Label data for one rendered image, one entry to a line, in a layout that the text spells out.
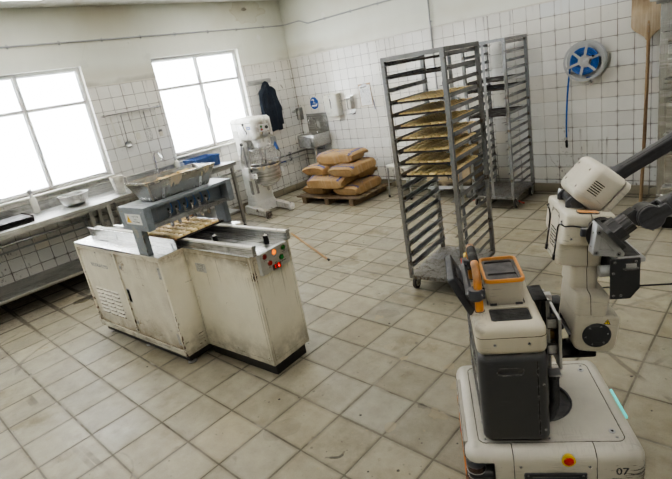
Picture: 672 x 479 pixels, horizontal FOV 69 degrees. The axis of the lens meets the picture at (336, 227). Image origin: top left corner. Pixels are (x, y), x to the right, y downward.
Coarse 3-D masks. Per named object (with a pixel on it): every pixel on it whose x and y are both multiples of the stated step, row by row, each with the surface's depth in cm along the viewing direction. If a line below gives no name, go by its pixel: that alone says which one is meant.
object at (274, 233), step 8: (224, 224) 347; (232, 224) 344; (224, 232) 348; (232, 232) 342; (240, 232) 336; (248, 232) 331; (256, 232) 325; (264, 232) 320; (272, 232) 315; (280, 232) 310; (288, 232) 309
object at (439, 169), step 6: (468, 156) 390; (474, 156) 387; (456, 162) 376; (462, 162) 373; (468, 162) 374; (420, 168) 380; (426, 168) 374; (432, 168) 371; (438, 168) 367; (444, 168) 364; (450, 168) 365; (408, 174) 368; (414, 174) 365; (420, 174) 365; (426, 174) 360; (432, 174) 356; (438, 174) 353; (444, 174) 354; (450, 174) 349
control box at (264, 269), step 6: (276, 246) 301; (264, 252) 294; (270, 252) 298; (276, 252) 302; (282, 252) 306; (288, 252) 310; (258, 258) 292; (270, 258) 298; (276, 258) 302; (288, 258) 310; (258, 264) 294; (264, 264) 295; (276, 264) 302; (282, 264) 306; (264, 270) 295; (270, 270) 299
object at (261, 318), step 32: (192, 256) 328; (224, 256) 305; (224, 288) 317; (256, 288) 295; (288, 288) 316; (224, 320) 331; (256, 320) 307; (288, 320) 318; (224, 352) 352; (256, 352) 319; (288, 352) 320
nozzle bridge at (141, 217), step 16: (192, 192) 336; (224, 192) 362; (128, 208) 320; (144, 208) 310; (160, 208) 328; (224, 208) 371; (128, 224) 328; (144, 224) 314; (160, 224) 323; (144, 240) 322
